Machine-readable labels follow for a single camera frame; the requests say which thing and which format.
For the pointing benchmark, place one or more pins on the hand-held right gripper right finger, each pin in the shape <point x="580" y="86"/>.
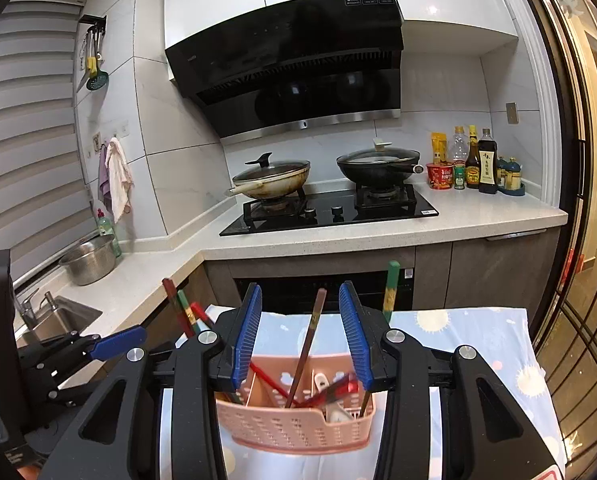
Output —
<point x="353" y="340"/>

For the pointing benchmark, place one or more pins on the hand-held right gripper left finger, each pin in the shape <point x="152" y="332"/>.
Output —
<point x="243" y="340"/>

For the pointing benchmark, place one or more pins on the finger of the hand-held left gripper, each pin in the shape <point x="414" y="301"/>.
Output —
<point x="58" y="385"/>
<point x="118" y="342"/>

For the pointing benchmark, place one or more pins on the brown chopstick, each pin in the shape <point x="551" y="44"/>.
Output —
<point x="308" y="340"/>

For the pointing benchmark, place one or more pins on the green chopstick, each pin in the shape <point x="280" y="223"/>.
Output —
<point x="391" y="285"/>

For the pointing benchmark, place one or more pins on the pink perforated utensil basket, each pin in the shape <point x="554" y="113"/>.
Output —
<point x="288" y="430"/>

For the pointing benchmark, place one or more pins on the chrome faucet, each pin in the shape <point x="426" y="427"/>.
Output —
<point x="28" y="307"/>

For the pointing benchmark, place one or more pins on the steel sink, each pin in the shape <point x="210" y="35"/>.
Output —
<point x="63" y="320"/>

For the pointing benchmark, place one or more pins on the black built-in oven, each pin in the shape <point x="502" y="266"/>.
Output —
<point x="288" y="290"/>

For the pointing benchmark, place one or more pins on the steel pot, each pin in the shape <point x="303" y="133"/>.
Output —
<point x="88" y="265"/>

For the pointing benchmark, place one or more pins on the green dish soap bottle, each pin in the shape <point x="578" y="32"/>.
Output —
<point x="109" y="232"/>

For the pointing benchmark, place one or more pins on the blue spotted tablecloth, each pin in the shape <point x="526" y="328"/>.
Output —
<point x="478" y="360"/>

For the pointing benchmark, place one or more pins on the black gas stove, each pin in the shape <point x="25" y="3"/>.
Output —
<point x="328" y="215"/>

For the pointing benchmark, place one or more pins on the white hanging towel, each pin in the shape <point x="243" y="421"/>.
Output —
<point x="118" y="180"/>

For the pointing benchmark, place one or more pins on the beige pan with glass lid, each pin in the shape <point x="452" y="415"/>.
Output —
<point x="273" y="180"/>

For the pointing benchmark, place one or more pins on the purple hanging towel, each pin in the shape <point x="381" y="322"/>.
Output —
<point x="103" y="180"/>

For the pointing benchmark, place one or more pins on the black wok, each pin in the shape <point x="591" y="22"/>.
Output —
<point x="378" y="170"/>

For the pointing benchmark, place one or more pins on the red instant noodle cup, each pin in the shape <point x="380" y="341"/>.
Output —
<point x="439" y="175"/>

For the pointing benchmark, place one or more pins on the small green-capped jar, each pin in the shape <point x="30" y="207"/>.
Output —
<point x="459" y="177"/>

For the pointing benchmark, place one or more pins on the grey window blinds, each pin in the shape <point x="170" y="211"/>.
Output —
<point x="28" y="135"/>

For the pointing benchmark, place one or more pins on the yellow-capped sauce bottle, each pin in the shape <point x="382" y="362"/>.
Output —
<point x="472" y="170"/>

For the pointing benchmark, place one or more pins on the yellow seasoning packet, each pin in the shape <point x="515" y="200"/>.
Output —
<point x="439" y="147"/>

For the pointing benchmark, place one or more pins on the dark soy sauce bottle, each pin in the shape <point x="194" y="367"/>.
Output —
<point x="487" y="170"/>

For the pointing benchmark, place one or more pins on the clear plastic bottle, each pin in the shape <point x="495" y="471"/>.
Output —
<point x="458" y="150"/>

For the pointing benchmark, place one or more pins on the blue spice jar set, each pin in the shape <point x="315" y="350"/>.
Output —
<point x="511" y="180"/>

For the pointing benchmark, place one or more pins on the red object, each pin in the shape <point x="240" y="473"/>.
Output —
<point x="576" y="262"/>

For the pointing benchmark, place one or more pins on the black range hood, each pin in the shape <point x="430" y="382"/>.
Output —
<point x="288" y="85"/>

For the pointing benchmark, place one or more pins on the sliding glass door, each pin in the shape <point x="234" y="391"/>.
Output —
<point x="578" y="160"/>

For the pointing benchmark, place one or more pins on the black utensil hook rack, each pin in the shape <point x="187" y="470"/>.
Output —
<point x="93" y="20"/>

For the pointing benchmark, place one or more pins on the wall power socket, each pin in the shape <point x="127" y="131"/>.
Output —
<point x="97" y="142"/>

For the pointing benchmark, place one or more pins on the grey wall switch plate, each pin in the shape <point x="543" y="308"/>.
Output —
<point x="512" y="113"/>

